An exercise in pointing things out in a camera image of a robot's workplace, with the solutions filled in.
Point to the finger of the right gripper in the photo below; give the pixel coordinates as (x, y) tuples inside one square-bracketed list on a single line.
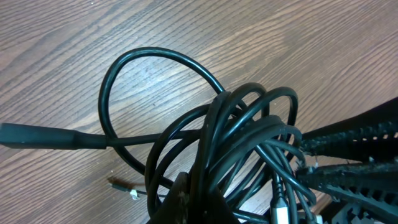
[(373, 186), (370, 135)]

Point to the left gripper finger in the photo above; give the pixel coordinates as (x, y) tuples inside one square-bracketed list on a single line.
[(178, 209)]

